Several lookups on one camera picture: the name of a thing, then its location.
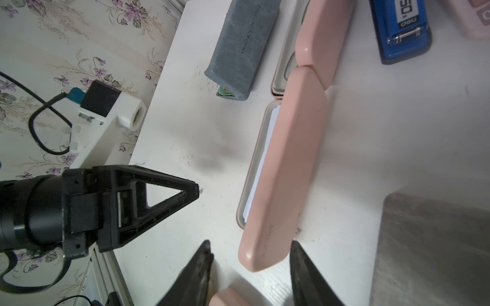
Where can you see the white black sunglasses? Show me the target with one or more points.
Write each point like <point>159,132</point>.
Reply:
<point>257,162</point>

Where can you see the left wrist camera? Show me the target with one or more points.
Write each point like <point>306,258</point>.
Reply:
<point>104,112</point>

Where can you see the grey case yellow lining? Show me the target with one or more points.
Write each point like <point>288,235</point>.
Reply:
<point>241,46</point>

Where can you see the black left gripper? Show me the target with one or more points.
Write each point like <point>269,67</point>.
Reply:
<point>113,205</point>

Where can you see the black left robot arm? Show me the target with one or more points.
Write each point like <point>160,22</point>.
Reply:
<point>31,213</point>

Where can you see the pink case white glasses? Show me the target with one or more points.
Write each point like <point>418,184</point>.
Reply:
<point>286,175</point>

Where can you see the pink calculator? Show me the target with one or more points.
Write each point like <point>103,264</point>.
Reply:
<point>473,16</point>

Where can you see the aluminium rail frame front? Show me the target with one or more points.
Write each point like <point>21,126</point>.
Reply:
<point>102,280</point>

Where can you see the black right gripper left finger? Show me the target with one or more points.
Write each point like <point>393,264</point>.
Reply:
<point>191,287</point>

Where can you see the blue stapler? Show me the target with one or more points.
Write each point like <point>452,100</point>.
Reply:
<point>402,29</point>

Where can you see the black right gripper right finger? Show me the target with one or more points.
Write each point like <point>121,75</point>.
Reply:
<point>308,285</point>

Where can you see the grey glasses case red glasses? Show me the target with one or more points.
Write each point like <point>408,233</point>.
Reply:
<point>431,253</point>

